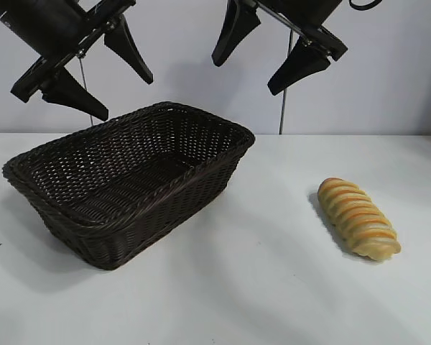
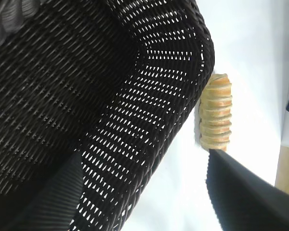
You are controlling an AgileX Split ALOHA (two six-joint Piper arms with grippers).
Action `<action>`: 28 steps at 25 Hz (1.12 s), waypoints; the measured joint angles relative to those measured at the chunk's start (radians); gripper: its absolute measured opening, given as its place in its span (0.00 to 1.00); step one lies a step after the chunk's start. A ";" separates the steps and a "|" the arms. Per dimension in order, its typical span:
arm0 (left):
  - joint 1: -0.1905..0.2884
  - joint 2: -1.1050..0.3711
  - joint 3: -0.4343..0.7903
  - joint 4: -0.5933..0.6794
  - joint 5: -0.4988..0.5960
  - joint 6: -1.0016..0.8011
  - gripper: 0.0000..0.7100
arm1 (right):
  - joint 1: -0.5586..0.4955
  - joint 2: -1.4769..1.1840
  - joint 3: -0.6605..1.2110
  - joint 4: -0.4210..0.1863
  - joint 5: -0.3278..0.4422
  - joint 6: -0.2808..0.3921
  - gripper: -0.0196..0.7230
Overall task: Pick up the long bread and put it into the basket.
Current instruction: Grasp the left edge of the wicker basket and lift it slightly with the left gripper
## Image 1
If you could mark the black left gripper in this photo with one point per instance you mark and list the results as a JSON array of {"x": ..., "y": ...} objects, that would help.
[{"x": 39, "y": 25}]

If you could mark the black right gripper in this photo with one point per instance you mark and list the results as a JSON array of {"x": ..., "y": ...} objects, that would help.
[{"x": 301, "y": 14}]

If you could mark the dark brown wicker basket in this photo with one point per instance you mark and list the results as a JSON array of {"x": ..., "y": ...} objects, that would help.
[{"x": 129, "y": 169}]

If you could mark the long striped bread loaf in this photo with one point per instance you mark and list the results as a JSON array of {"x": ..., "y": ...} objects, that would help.
[{"x": 355, "y": 219}]

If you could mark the thin grey vertical rod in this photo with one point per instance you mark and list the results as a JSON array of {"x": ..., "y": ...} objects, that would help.
[
  {"x": 82, "y": 77},
  {"x": 283, "y": 111}
]

